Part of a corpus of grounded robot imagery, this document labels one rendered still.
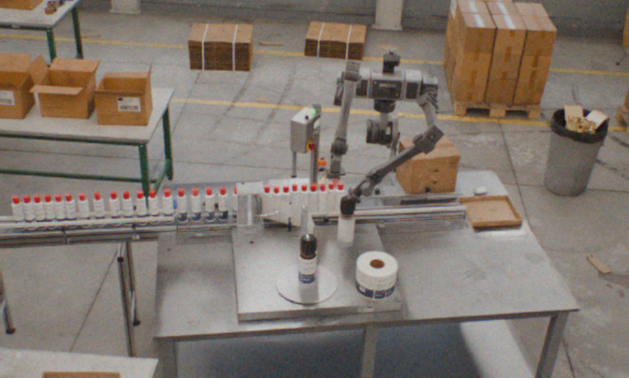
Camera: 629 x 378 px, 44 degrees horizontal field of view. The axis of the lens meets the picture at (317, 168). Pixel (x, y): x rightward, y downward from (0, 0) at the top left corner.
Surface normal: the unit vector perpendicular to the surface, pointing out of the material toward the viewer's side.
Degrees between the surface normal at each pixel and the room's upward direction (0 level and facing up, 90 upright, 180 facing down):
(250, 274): 0
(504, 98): 93
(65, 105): 90
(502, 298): 0
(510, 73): 92
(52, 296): 0
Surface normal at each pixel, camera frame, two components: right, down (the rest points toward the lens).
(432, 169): 0.24, 0.52
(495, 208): 0.04, -0.85
